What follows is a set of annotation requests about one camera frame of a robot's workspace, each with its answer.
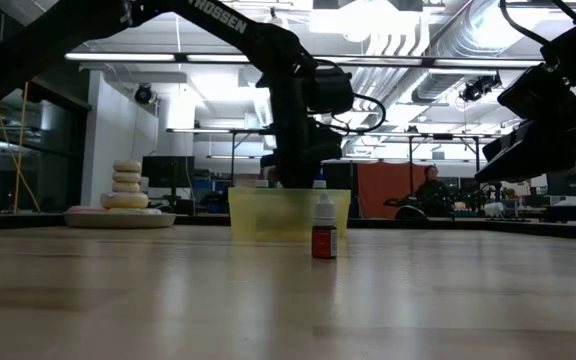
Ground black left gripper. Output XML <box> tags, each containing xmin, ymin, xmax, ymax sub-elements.
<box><xmin>266</xmin><ymin>69</ymin><xmax>345</xmax><ymax>190</ymax></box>

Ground small red food coloring bottle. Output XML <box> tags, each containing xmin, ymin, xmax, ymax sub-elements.
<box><xmin>311</xmin><ymin>192</ymin><xmax>338</xmax><ymax>260</ymax></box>

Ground black computer monitor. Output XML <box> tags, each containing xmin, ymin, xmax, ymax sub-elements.
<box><xmin>141</xmin><ymin>155</ymin><xmax>196</xmax><ymax>189</ymax></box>
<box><xmin>546</xmin><ymin>159</ymin><xmax>576</xmax><ymax>198</ymax></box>

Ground black ceiling spotlight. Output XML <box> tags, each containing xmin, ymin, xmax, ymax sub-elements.
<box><xmin>459</xmin><ymin>72</ymin><xmax>503</xmax><ymax>104</ymax></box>

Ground translucent yellow plastic tray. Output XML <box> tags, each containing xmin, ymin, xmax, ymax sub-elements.
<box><xmin>227</xmin><ymin>187</ymin><xmax>352</xmax><ymax>242</ymax></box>

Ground orange curtain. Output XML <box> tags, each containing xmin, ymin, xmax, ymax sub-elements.
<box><xmin>356</xmin><ymin>162</ymin><xmax>437</xmax><ymax>219</ymax></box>

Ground linear ceiling light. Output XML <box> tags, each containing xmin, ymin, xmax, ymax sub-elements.
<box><xmin>186</xmin><ymin>53</ymin><xmax>252</xmax><ymax>64</ymax></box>
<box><xmin>62</xmin><ymin>52</ymin><xmax>177</xmax><ymax>63</ymax></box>
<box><xmin>317</xmin><ymin>55</ymin><xmax>544</xmax><ymax>70</ymax></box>

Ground black chair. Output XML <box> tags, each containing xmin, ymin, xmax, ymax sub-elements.
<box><xmin>383</xmin><ymin>197</ymin><xmax>427</xmax><ymax>221</ymax></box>

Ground small yellow toy donut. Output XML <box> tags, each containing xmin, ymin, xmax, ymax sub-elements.
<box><xmin>112</xmin><ymin>159</ymin><xmax>143</xmax><ymax>174</ymax></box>

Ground green toy donut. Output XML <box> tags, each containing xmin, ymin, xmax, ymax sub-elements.
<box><xmin>107</xmin><ymin>207</ymin><xmax>163</xmax><ymax>217</ymax></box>

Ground grey round plate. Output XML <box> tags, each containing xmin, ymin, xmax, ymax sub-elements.
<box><xmin>62</xmin><ymin>212</ymin><xmax>178</xmax><ymax>230</ymax></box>

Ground pink toy donut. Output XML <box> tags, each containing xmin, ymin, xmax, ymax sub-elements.
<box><xmin>66</xmin><ymin>204</ymin><xmax>108</xmax><ymax>215</ymax></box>

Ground black station frame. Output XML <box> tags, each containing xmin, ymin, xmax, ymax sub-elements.
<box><xmin>406</xmin><ymin>132</ymin><xmax>482</xmax><ymax>219</ymax></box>
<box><xmin>228</xmin><ymin>128</ymin><xmax>277</xmax><ymax>189</ymax></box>

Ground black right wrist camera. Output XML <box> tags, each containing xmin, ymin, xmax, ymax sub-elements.
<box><xmin>496</xmin><ymin>64</ymin><xmax>576</xmax><ymax>122</ymax></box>

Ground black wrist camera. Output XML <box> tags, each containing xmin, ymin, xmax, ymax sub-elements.
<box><xmin>496</xmin><ymin>64</ymin><xmax>576</xmax><ymax>122</ymax></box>
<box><xmin>312</xmin><ymin>67</ymin><xmax>355</xmax><ymax>116</ymax></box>

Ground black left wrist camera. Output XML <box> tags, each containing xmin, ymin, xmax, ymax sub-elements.
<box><xmin>312</xmin><ymin>67</ymin><xmax>355</xmax><ymax>116</ymax></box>

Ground black aluminium table frame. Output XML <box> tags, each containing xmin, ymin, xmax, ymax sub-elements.
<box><xmin>0</xmin><ymin>209</ymin><xmax>576</xmax><ymax>242</ymax></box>

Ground round black ceiling camera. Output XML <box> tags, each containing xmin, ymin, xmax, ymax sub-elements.
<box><xmin>133</xmin><ymin>83</ymin><xmax>155</xmax><ymax>106</ymax></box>

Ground yellow extension cord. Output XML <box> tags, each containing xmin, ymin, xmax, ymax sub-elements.
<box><xmin>0</xmin><ymin>0</ymin><xmax>42</xmax><ymax>214</ymax></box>

